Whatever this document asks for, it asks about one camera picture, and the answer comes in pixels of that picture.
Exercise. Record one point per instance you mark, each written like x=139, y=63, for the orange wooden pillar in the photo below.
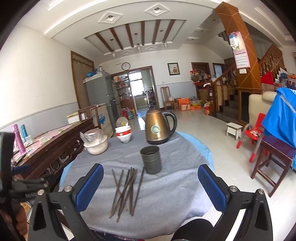
x=245, y=78

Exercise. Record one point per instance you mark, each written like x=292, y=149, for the white ceramic pot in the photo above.
x=96, y=149

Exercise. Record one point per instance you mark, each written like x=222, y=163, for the white carton blue print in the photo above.
x=103, y=120

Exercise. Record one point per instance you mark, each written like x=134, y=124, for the colourful plastic containers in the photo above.
x=129, y=113

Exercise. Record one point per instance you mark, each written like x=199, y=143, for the wooden door with curtain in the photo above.
x=81, y=81

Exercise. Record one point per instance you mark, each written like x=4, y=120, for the white box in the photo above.
x=72, y=118

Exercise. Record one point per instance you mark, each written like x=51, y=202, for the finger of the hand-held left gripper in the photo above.
x=22, y=168
x=30, y=187

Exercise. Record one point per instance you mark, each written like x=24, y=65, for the wooden stair railing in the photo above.
x=270, y=60

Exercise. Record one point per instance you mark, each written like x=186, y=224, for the light blue table cover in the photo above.
x=198, y=148

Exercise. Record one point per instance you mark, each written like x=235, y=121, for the dark wooden chair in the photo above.
x=86, y=114

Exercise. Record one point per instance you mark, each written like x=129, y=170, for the golden electric kettle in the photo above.
x=156, y=127

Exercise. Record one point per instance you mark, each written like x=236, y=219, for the small white desk fan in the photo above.
x=122, y=121

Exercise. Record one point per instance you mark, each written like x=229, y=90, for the grey refrigerator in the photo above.
x=99, y=92

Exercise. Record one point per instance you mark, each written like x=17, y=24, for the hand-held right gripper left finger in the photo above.
x=90, y=187

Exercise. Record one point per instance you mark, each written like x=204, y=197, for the teal bottle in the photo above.
x=23, y=133

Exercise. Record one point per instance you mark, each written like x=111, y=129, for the red box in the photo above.
x=267, y=78

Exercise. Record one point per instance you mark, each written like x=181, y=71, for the orange box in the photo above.
x=184, y=104
x=195, y=107

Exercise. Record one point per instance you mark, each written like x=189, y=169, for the red plastic chair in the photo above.
x=256, y=129

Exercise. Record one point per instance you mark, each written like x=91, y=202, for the bunch of dark chopsticks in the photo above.
x=132, y=185

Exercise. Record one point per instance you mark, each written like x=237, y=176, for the grey metal chopstick holder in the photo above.
x=150, y=166

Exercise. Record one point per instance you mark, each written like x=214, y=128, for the hanging woven basket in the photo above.
x=195, y=78

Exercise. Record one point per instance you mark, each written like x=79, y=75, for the round wall clock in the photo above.
x=126, y=66

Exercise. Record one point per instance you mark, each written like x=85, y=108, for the wooden stool purple seat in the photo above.
x=275, y=148

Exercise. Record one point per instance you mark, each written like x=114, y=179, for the floral table cover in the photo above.
x=46, y=137

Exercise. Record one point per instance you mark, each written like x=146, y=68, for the dark wooden sideboard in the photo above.
x=57, y=150

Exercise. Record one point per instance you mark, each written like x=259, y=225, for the brown wooden chair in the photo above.
x=166, y=95

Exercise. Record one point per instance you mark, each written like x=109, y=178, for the white step stool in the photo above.
x=233, y=129

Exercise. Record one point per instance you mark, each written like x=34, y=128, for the glass pendant lamp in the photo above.
x=112, y=54
x=164, y=42
x=138, y=46

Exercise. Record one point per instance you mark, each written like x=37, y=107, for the framed wall picture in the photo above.
x=174, y=69

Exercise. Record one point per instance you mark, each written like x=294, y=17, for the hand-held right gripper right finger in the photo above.
x=211, y=185

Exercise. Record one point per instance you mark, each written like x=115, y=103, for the red white container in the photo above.
x=207, y=110

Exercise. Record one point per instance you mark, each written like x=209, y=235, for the person's dark trouser leg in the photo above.
x=192, y=230

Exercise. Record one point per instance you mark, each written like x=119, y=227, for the cream sofa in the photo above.
x=256, y=104

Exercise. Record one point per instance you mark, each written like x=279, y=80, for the pink wall calendar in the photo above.
x=241, y=55

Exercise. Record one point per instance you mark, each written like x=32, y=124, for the clear plastic bag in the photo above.
x=91, y=135

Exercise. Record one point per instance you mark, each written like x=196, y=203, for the blue jacket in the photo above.
x=282, y=115

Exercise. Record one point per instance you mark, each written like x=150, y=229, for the person's left hand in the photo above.
x=18, y=219

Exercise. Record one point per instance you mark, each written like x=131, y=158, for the pink bottle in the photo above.
x=19, y=141

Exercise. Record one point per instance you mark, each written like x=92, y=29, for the grey tablecloth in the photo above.
x=161, y=197

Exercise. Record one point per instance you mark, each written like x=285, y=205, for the blue bag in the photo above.
x=91, y=74

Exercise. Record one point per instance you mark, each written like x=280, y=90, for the wooden shelf with goods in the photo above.
x=121, y=90

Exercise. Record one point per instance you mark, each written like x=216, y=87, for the white switch plate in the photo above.
x=242, y=71

